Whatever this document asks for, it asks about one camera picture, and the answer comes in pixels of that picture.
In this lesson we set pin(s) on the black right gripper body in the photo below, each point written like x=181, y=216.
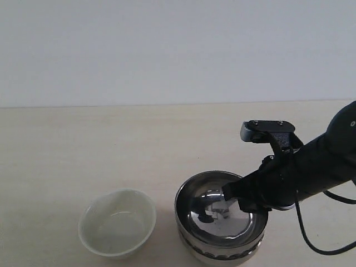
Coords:
x=276, y=182

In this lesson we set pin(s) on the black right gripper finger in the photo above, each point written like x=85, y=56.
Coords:
x=239, y=189
x=254, y=205

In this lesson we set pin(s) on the smooth steel bowl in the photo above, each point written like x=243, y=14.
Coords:
x=202, y=211

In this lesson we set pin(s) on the ribbed steel bowl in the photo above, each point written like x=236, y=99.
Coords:
x=219, y=256

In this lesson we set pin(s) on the white ceramic bowl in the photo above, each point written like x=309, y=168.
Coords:
x=117, y=225

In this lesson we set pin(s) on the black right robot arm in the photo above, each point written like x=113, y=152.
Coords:
x=328, y=160

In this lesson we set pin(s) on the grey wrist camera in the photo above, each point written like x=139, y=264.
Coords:
x=279, y=134

